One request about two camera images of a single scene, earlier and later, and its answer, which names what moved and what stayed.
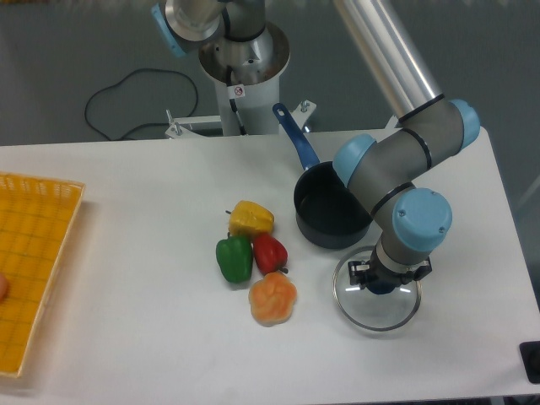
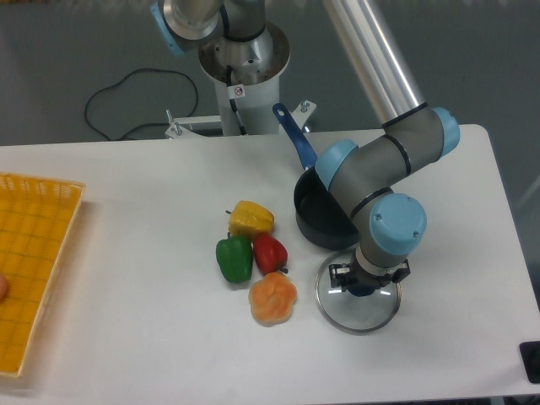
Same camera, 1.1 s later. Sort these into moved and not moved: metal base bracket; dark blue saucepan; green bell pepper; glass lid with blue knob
Moved: glass lid with blue knob
Not moved: dark blue saucepan; green bell pepper; metal base bracket
